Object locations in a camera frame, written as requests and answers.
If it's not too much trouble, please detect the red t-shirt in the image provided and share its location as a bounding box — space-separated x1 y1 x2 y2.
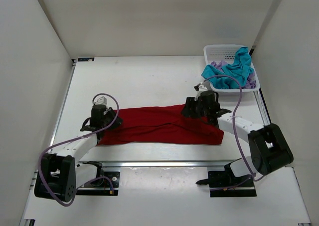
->
99 105 224 145

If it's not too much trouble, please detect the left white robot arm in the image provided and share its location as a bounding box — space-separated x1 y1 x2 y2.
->
34 103 123 207

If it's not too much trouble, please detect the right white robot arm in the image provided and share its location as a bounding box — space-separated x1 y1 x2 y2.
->
181 90 294 190

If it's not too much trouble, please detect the lavender t-shirt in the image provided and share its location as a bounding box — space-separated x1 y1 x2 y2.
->
210 60 256 89

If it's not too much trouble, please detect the teal t-shirt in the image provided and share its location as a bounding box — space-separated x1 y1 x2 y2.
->
201 46 253 90

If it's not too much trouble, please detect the white plastic basket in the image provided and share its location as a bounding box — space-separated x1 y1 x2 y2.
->
203 44 261 97

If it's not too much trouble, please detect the dark label sticker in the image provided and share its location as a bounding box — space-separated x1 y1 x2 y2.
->
77 57 95 62

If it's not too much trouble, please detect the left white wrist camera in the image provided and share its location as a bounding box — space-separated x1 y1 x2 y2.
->
93 96 107 106

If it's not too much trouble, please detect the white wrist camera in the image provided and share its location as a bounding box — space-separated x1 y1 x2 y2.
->
194 82 208 99
93 96 107 106

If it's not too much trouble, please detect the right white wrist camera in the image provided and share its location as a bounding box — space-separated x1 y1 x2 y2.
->
194 82 208 99

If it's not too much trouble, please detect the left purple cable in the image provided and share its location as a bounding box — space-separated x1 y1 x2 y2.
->
39 93 120 207

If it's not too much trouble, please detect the aluminium front rail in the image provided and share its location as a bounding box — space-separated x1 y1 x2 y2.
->
99 161 240 168

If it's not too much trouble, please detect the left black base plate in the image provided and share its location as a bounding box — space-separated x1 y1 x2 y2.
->
76 167 121 196

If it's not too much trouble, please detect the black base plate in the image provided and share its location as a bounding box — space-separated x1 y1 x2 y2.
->
76 167 121 196
208 171 257 198

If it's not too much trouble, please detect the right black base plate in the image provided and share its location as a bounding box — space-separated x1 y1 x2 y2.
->
208 171 257 198

